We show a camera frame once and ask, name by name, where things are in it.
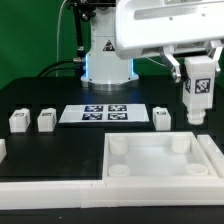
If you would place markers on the black camera pole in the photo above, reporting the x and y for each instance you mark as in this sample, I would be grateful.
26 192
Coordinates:
79 30

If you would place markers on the white square table top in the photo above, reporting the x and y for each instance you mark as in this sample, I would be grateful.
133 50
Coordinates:
155 154

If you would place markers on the white u-shaped obstacle fence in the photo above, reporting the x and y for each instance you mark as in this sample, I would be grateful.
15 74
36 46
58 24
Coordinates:
120 191

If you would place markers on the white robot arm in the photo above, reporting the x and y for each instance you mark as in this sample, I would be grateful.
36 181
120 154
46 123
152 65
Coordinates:
105 69

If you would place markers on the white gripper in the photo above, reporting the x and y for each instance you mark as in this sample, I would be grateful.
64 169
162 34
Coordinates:
142 25

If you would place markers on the white marker sheet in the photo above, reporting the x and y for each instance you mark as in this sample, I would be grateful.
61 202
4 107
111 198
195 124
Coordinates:
112 113

